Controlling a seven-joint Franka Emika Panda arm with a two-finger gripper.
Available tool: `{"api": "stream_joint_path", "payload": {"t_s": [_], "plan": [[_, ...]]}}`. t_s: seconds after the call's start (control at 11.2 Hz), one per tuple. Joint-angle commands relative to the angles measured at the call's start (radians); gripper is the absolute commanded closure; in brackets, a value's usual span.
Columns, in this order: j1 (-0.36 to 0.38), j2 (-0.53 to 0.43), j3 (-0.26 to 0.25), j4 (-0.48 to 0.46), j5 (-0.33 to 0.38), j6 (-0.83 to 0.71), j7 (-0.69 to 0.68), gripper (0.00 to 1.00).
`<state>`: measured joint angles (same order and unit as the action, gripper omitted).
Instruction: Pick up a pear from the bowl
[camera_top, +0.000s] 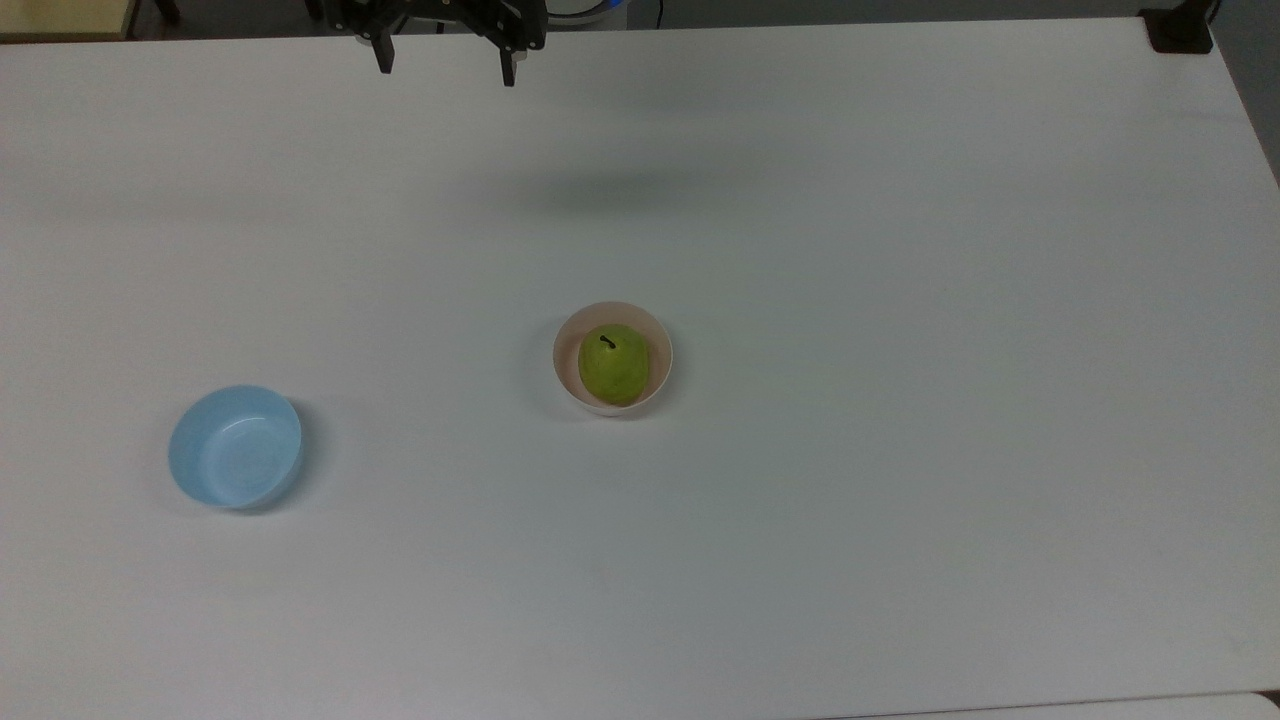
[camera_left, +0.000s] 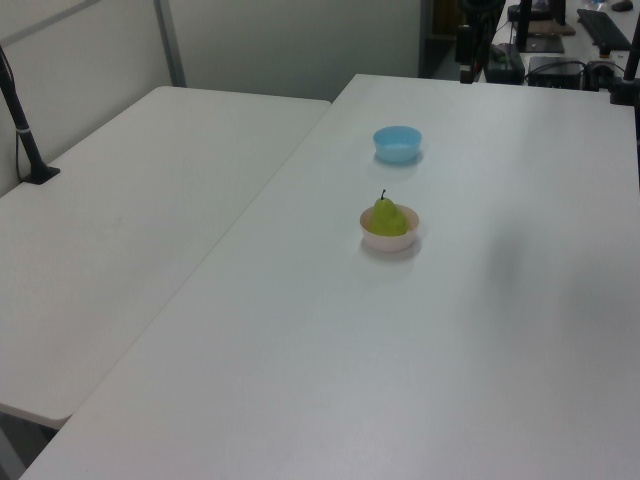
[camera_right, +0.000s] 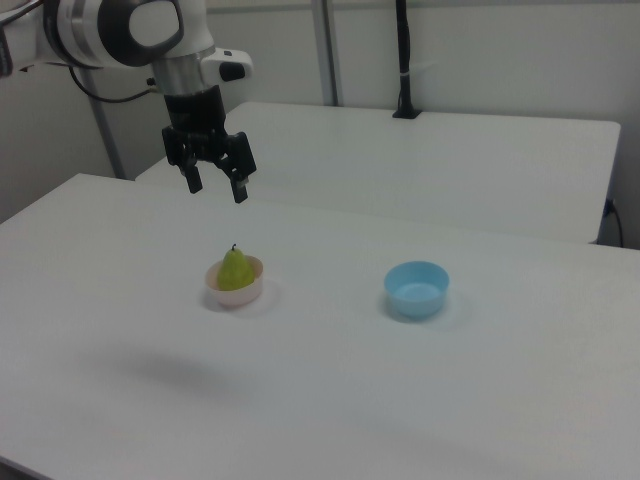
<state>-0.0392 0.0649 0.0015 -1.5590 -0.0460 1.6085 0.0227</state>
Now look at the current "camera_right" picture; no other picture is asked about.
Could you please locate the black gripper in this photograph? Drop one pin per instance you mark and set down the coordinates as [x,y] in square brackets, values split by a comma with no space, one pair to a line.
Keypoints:
[195,117]

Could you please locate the green pear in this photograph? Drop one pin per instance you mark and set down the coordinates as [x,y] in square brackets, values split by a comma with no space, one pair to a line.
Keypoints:
[234,271]

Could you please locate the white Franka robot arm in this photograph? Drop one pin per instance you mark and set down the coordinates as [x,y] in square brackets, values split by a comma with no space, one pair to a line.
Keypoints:
[100,30]

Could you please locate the pink plastic bowl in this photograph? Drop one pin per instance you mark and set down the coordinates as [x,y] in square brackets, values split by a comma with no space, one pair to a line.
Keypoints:
[235,295]

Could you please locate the blue plastic bowl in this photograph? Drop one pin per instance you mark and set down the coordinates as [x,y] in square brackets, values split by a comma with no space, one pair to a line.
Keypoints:
[416,292]

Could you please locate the white rear table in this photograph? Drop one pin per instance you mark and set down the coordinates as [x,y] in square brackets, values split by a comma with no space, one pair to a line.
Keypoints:
[425,160]

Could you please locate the grey wall frame post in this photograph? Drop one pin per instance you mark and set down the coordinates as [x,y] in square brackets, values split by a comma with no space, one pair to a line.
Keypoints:
[330,50]

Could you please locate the black camera stand pole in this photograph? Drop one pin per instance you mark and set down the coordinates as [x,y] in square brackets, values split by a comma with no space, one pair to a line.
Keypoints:
[405,60]

